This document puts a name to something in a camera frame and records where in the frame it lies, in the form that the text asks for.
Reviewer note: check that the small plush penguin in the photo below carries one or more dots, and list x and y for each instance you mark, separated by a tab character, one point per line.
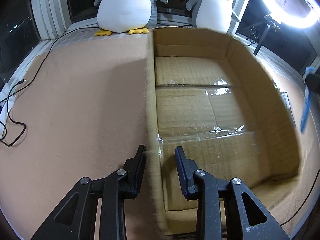
214	15

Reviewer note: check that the white window frame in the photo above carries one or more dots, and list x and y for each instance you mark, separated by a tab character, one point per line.
51	17

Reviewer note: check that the white ring light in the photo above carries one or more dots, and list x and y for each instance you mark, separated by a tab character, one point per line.
299	14

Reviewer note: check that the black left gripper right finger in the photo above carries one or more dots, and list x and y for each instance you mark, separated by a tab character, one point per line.
225	208

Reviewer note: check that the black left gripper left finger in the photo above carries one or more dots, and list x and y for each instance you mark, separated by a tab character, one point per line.
75	215

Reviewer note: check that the large plush penguin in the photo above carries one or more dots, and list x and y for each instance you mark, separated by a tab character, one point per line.
126	16

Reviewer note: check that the open cardboard box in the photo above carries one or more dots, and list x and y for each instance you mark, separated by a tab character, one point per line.
208	94

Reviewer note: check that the black light stand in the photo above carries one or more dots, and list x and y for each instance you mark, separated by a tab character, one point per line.
269	23

